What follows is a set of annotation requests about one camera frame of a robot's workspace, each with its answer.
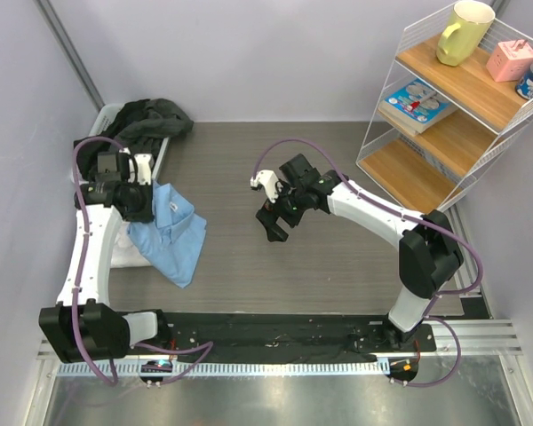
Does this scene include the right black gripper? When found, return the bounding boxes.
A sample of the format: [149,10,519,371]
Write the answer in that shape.
[256,179,307,242]

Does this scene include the light blue long sleeve shirt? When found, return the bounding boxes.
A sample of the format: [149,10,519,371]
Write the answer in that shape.
[127,182,207,288]

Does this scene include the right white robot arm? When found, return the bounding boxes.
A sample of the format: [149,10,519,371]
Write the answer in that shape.
[250,154,463,351]

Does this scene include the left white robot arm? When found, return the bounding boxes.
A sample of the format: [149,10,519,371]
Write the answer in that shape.
[38,149,171,363]

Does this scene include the black dark clothes pile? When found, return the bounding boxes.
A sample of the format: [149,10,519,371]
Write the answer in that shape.
[73,98,195,178]

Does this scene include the white plastic laundry basket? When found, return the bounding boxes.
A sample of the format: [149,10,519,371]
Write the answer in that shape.
[88,103,170,179]

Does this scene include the folded white shirt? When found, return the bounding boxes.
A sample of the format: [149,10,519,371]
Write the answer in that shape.
[111,222,151,268]

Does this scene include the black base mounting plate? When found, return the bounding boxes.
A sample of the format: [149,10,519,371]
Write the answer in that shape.
[153,312,436,365]

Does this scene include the blue white tissue pack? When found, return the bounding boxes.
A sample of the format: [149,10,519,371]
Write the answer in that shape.
[378,79,457,136]

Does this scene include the yellow green ceramic mug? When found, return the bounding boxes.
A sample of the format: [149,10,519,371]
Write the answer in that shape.
[436,1,496,67]

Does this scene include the pink cube power adapter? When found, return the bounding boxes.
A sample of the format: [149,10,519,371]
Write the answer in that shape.
[486,39,533,83]

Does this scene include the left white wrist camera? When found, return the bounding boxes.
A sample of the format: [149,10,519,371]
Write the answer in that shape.
[119,148,154,185]

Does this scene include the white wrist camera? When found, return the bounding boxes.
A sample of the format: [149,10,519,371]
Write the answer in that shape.
[119,148,154,185]
[250,170,283,203]

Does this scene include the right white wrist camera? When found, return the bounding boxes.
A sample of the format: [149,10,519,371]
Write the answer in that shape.
[250,170,283,203]

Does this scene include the white wire wooden shelf rack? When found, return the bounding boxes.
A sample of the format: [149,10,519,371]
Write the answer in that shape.
[356,5,533,212]

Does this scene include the aluminium slotted cable rail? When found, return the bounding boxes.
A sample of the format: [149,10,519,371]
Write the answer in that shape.
[56,359,391,378]

